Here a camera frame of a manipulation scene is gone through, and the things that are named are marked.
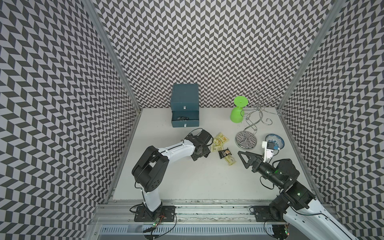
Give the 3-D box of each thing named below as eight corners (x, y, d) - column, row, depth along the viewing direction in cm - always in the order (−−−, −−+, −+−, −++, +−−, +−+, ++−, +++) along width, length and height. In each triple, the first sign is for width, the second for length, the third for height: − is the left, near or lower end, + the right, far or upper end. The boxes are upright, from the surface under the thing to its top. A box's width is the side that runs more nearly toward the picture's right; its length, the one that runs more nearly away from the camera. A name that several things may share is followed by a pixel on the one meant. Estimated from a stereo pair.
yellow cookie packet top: (223, 144, 100) (223, 142, 98) (216, 137, 104) (216, 135, 102) (228, 141, 102) (228, 139, 100) (221, 134, 105) (221, 132, 104)
